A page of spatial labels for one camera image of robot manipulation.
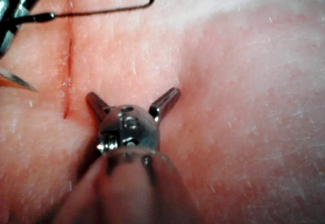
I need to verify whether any curved steel needle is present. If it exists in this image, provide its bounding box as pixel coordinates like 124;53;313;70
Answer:
0;12;56;93

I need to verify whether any right arm needle driver jaw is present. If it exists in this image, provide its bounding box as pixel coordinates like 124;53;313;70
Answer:
0;0;55;58

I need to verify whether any left arm needle driver jaw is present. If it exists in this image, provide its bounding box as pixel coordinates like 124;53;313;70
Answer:
85;91;110;123
148;87;182;123

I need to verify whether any left arm needle driver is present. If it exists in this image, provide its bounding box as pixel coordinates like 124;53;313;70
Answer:
96;104;160;155

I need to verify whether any tissue pad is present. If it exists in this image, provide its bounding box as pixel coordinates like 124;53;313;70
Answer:
0;0;325;224

